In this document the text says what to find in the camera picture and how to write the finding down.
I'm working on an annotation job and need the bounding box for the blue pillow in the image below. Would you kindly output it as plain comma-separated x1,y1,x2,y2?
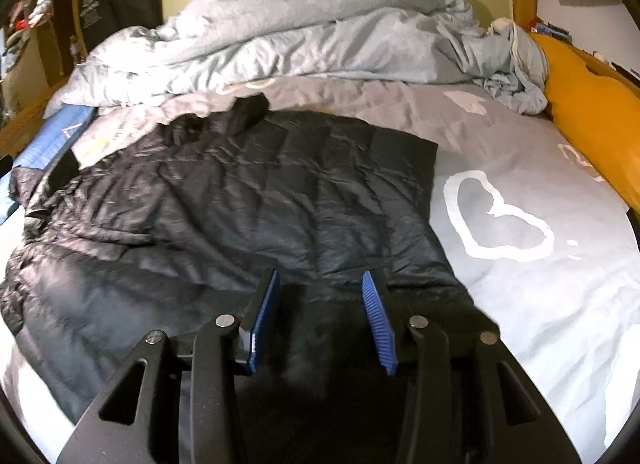
0,107,98,225

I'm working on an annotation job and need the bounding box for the black down jacket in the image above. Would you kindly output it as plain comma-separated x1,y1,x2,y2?
0,94,501,464

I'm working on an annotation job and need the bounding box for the light blue duvet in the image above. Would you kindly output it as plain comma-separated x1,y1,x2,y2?
47,0,548,117

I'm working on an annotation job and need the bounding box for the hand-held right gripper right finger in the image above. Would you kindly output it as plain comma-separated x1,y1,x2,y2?
361,270,583,464

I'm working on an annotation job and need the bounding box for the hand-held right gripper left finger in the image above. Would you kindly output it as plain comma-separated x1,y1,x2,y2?
55,268,281,464

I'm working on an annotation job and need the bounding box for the white plush toy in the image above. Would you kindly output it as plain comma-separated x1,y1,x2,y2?
22,0,53,28

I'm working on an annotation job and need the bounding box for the wooden shelf unit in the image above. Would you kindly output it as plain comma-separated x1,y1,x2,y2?
0,0,81,110

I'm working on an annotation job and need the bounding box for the yellow pillow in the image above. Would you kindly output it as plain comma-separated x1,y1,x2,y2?
530,32,640,210

